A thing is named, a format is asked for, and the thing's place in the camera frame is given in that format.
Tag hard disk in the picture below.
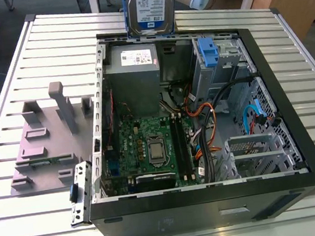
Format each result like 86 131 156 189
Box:
122 0 184 40

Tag power wire black connector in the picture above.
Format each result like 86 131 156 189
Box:
252 111 284 133

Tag metal disk bay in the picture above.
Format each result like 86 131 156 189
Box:
222 128 308 181

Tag CPU socket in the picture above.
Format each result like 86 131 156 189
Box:
144 133 171 169

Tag green motherboard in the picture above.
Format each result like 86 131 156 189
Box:
94 110 208 198

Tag silver CPU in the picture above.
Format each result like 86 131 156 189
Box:
148 140 167 161

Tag grey power supply unit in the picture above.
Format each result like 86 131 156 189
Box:
100 41 166 123

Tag black RAM slot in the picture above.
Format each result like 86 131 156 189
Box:
169 112 188 182
176 111 196 182

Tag black case fan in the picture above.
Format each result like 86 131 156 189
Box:
97 85 122 156

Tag grey metal drive cage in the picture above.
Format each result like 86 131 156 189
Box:
187 29 261 111

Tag black graphics card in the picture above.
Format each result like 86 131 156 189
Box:
127 171 178 195

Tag blue expansion slot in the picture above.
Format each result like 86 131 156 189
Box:
107 158 122 178

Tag black open PC case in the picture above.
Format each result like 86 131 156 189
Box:
68 8 315 236

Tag grey parts rack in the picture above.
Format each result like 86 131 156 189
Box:
0 77 105 197

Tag green RAM stick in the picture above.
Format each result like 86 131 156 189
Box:
28 156 61 169

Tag yellow black power wires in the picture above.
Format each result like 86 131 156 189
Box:
158 96 188 118

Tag thin multicoloured fan wire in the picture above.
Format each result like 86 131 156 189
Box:
117 99 135 120

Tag red black twisted wire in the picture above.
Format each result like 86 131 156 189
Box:
101 88 120 152

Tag orange wire bundle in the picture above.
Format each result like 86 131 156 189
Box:
185 101 224 160

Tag blue data wire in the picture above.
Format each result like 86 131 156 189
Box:
240 97 271 137

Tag metal card retainer bracket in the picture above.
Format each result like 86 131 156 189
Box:
64 159 100 228

